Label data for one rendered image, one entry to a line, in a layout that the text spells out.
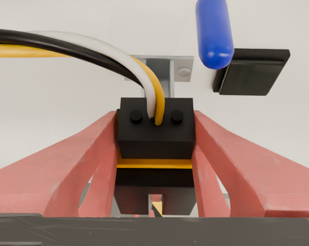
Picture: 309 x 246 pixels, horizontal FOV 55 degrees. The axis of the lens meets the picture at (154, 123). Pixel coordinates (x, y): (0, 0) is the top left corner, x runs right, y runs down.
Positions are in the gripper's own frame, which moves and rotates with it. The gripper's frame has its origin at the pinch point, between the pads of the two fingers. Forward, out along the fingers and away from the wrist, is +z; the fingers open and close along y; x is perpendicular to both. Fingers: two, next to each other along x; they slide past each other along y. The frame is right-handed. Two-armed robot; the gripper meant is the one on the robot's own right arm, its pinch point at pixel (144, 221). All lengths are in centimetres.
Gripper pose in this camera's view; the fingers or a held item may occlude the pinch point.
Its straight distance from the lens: 28.2
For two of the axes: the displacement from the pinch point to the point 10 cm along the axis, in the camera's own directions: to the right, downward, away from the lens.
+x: -0.1, 6.4, 7.7
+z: 0.2, -7.7, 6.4
